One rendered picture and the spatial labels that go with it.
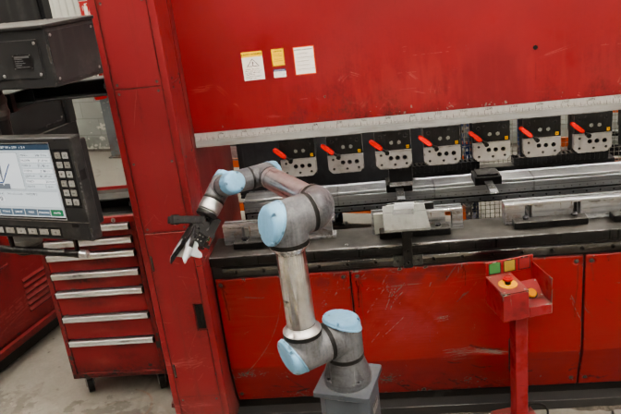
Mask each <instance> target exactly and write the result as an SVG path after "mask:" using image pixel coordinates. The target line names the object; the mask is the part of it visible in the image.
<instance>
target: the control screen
mask: <svg viewBox="0 0 621 414"><path fill-rule="evenodd" d="M0 196H5V198H6V201H0V215H12V216H35V217H57V218H66V215H65V211H64V207H63V203H62V200H61V196H60V192H59V188H58V185H57V181H56V177H55V170H54V167H53V163H52V159H51V155H50V152H49V148H48V144H22V145H0Z"/></svg>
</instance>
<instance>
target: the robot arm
mask: <svg viewBox="0 0 621 414"><path fill-rule="evenodd" d="M258 187H264V188H266V189H269V190H270V191H271V192H273V193H275V194H277V195H279V196H280V197H282V198H283V199H282V200H276V201H273V202H271V203H268V204H266V205H264V206H263V207H262V209H261V210H260V212H259V216H258V228H259V233H260V234H261V238H262V241H263V243H264V244H265V245H266V246H268V247H270V250H271V251H273V252H275V254H276V259H277V266H278V272H279V278H280V284H281V290H282V296H283V302H284V308H285V315H286V326H285V327H284V329H283V336H284V339H280V340H279V341H278V343H277V348H278V352H279V354H280V357H281V359H282V361H283V362H284V363H285V365H286V367H287V368H288V369H289V370H290V371H291V372H292V373H293V374H296V375H301V374H303V373H305V372H309V371H311V370H313V369H315V368H317V367H320V366H322V365H323V364H325V363H326V366H325V370H324V375H323V377H324V382H325V385H326V386H327V387H328V388H329V389H331V390H332V391H334V392H337V393H342V394H349V393H355V392H358V391H360V390H362V389H364V388H365V387H367V386H368V385H369V384H370V382H371V368H370V366H369V364H368V362H367V360H366V359H365V356H364V350H363V341H362V332H361V330H362V327H361V324H360V318H359V316H358V315H357V314H356V313H355V312H353V311H351V310H340V309H339V310H329V311H327V312H326V313H325V314H324V315H323V317H322V321H323V322H322V323H319V322H318V321H316V320H315V315H314V308H313V302H312V295H311V282H310V276H309V269H308V263H307V255H306V248H307V247H308V246H309V244H310V237H309V233H312V232H314V231H317V230H320V229H322V228H324V227H325V226H326V225H327V224H328V223H329V222H330V221H331V219H332V217H333V215H334V211H335V202H334V199H333V197H332V195H331V194H330V192H329V191H328V190H327V189H325V188H323V187H321V186H319V185H317V184H308V183H306V182H304V181H302V180H300V179H298V178H295V177H293V176H291V175H289V174H287V173H285V172H283V171H282V169H281V166H280V164H278V162H277V161H270V162H264V163H262V164H256V165H253V166H249V167H246V168H242V169H238V170H236V171H225V170H222V169H219V170H217V171H216V172H215V174H214V176H213V177H212V181H211V183H210V185H209V186H208V188H207V189H206V191H205V193H204V195H203V197H202V199H201V202H200V204H199V206H198V207H199V208H198V209H197V211H196V213H197V214H199V215H179V214H172V215H171V216H168V217H167V223H168V224H171V225H179V224H189V227H188V228H187V229H186V231H185V233H184V234H183V236H182V237H181V239H180V240H179V241H178V243H177V245H176V247H175V249H174V251H173V253H172V255H171V257H170V263H171V264H172V262H173V261H174V259H175V258H176V257H181V258H182V259H183V263H185V264H186V262H187V260H188V258H190V256H192V257H196V258H201V257H202V254H201V252H200V251H199V250H198V248H199V249H201V250H204V248H206V249H209V248H210V246H211V244H212V242H213V239H214V237H215V232H216V230H217V228H218V226H219V224H220V222H221V220H220V219H218V218H217V216H218V215H219V213H220V212H221V210H222V208H223V206H224V204H225V201H226V199H227V197H228V196H231V195H235V194H238V193H240V192H243V191H246V190H250V189H256V188H258ZM205 220H206V221H205ZM210 238H212V241H211V243H210V245H208V244H209V243H207V242H208V241H209V240H210Z"/></svg>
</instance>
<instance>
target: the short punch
mask: <svg viewBox="0 0 621 414"><path fill-rule="evenodd" d="M388 172H389V184H390V187H399V186H410V185H413V174H412V164H411V165H410V166H409V167H407V168H396V169H388Z"/></svg>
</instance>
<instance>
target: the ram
mask: <svg viewBox="0 0 621 414"><path fill-rule="evenodd" d="M171 5H172V9H173V15H174V21H175V26H176V31H177V41H178V46H179V52H180V57H181V63H182V67H183V73H184V79H185V83H186V89H187V95H188V100H189V110H190V115H191V121H192V126H193V131H194V134H199V133H209V132H218V131H228V130H239V129H249V128H268V127H278V126H288V125H298V124H309V123H319V122H329V121H338V120H349V119H359V118H369V117H379V116H398V115H408V114H418V113H429V112H439V111H449V110H459V109H469V108H479V107H489V106H499V105H510V104H528V103H538V102H549V101H559V100H569V99H579V98H589V97H599V96H609V95H619V94H621V0H171ZM307 45H313V47H314V55H315V64H316V72H317V73H315V74H306V75H296V72H295V64H294V56H293V48H292V47H299V46H307ZM279 48H283V50H284V58H285V65H284V66H276V67H273V61H272V54H271V49H279ZM254 51H262V61H263V68H264V75H265V79H256V80H247V81H245V79H244V73H243V66H242V60H241V53H245V52H254ZM281 68H285V69H286V77H282V78H275V77H274V69H281ZM613 110H621V103H605V104H595V105H584V106H574V107H564V108H554V109H543V110H533V111H523V112H513V113H502V114H492V115H482V116H463V117H453V118H443V119H433V120H422V121H412V122H402V123H392V124H381V125H371V126H361V127H351V128H331V129H321V130H311V131H300V132H290V133H280V134H270V135H260V136H249V137H239V138H229V139H219V140H199V141H195V142H196V148H202V147H213V146H223V145H233V144H243V143H253V142H264V141H274V140H293V139H305V138H315V137H325V136H335V135H346V134H356V133H366V132H376V131H386V130H398V129H408V128H427V127H438V126H448V125H458V124H468V123H479V122H490V121H500V120H510V119H520V118H531V117H541V116H560V115H571V114H581V113H592V112H602V111H613Z"/></svg>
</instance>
